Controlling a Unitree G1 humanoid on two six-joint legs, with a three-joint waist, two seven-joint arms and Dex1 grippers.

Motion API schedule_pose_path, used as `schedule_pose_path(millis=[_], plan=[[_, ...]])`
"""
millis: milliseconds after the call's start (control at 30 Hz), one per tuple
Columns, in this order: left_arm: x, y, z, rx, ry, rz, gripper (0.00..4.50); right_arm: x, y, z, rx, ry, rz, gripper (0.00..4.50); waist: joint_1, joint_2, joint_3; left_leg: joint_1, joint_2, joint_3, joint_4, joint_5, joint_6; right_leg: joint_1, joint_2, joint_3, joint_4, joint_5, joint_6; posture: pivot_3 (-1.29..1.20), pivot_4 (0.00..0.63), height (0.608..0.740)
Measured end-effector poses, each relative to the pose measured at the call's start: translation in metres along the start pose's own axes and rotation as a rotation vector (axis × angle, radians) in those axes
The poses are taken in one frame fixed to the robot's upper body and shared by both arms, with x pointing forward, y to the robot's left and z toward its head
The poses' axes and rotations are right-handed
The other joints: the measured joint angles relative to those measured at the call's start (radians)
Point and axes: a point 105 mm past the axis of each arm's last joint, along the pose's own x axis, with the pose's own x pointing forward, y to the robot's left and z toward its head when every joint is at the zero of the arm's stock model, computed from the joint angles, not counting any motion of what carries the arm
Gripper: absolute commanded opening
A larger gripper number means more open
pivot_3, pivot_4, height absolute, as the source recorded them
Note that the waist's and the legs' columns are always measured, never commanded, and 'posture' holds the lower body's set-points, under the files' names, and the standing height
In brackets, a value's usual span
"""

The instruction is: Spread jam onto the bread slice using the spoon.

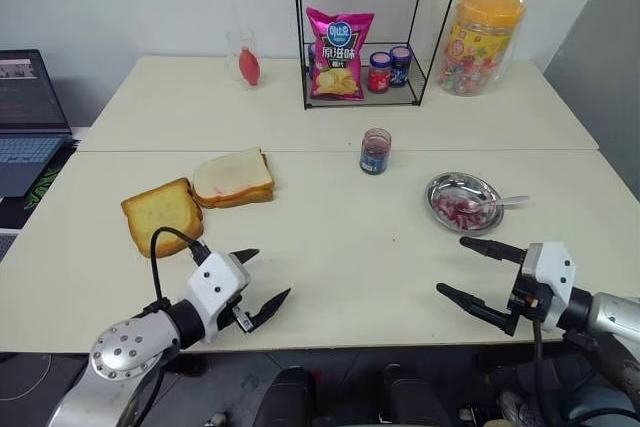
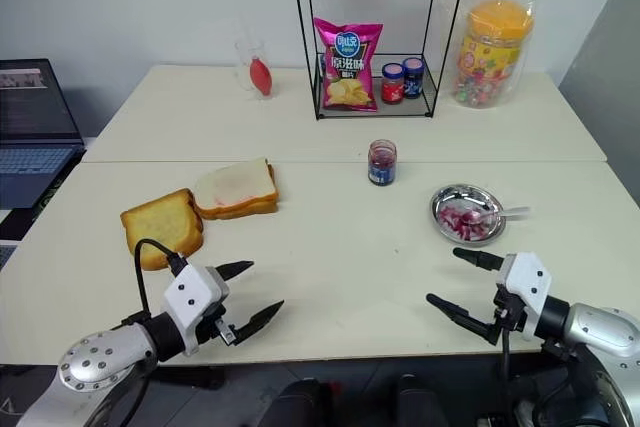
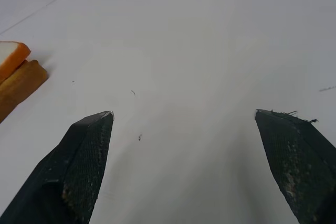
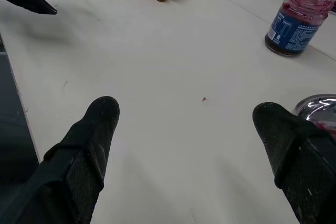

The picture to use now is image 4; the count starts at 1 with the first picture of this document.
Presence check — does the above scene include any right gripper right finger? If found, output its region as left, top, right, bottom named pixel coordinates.
left=252, top=101, right=336, bottom=224

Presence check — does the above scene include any open blue-label jam jar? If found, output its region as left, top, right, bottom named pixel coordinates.
left=264, top=0, right=336, bottom=58

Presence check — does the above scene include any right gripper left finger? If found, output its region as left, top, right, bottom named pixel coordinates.
left=0, top=95, right=121, bottom=224

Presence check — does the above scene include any round steel dish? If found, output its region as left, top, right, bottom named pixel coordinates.
left=292, top=93, right=336, bottom=142

